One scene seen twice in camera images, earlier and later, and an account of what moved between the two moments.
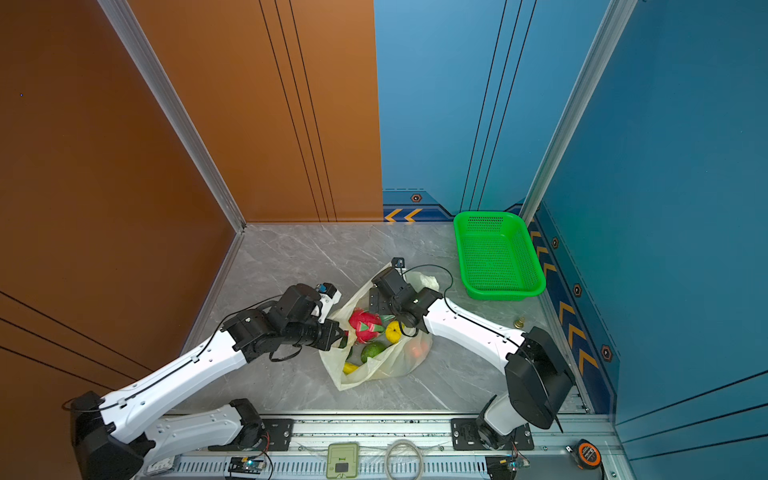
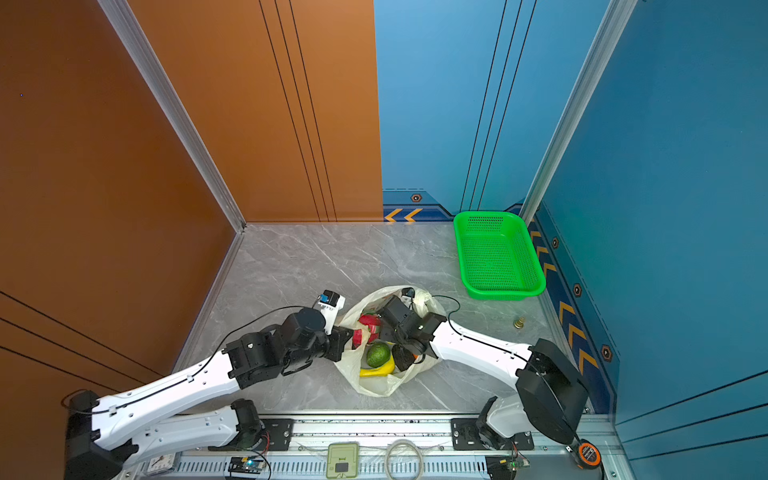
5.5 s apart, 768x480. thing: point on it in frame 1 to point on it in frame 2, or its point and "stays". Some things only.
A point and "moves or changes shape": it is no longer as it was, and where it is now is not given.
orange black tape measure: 587,455 stays
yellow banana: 349,368 to 382,371
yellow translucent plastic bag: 345,366 moves or changes shape
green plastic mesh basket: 497,258 stays
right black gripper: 383,300 to 398,327
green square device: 342,459 stays
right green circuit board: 501,467 stays
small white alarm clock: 160,466 stays
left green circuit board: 247,465 stays
